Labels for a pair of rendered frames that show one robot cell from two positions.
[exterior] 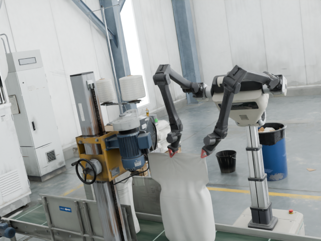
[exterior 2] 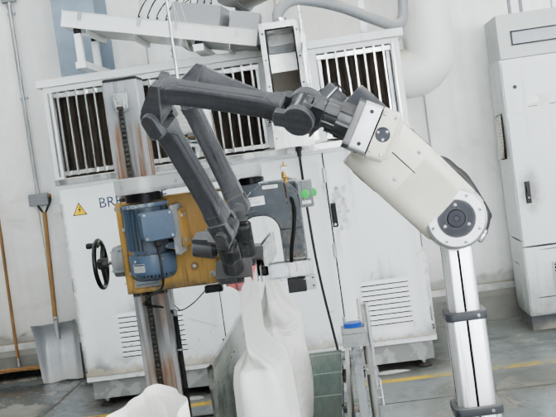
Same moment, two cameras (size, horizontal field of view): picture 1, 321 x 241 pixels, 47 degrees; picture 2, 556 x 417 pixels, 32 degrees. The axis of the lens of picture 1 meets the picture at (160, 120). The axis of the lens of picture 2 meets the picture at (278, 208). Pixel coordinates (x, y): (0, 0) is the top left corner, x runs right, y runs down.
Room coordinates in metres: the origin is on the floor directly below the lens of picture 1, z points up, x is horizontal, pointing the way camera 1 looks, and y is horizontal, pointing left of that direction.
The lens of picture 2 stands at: (1.13, -2.68, 1.42)
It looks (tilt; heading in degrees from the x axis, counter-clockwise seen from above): 3 degrees down; 59
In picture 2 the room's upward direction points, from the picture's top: 8 degrees counter-clockwise
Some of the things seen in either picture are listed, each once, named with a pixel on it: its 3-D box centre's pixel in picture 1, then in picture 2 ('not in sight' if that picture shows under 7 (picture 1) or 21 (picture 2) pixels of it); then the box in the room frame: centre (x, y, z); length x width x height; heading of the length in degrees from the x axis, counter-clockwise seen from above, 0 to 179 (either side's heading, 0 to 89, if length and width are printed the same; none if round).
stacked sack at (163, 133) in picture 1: (159, 133); not in sight; (6.12, 0.06, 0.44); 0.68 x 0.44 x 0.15; 145
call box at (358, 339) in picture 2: not in sight; (353, 335); (2.89, -0.10, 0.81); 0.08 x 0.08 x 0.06; 55
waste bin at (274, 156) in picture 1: (269, 151); not in sight; (4.49, -1.31, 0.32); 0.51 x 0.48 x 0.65; 145
